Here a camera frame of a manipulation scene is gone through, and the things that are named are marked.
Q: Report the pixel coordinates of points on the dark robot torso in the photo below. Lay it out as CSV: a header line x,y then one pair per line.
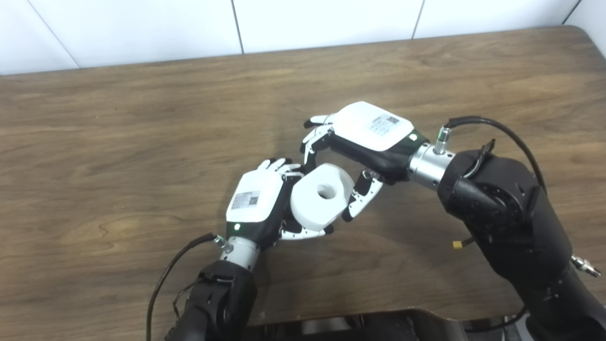
x,y
378,327

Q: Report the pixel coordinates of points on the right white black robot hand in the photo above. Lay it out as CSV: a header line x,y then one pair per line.
x,y
369,128

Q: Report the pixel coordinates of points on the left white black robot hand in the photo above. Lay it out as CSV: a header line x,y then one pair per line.
x,y
255,199

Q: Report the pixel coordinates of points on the round white plastic piece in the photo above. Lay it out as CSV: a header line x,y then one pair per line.
x,y
310,203

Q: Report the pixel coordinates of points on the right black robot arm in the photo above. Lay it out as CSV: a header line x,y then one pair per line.
x,y
511,218

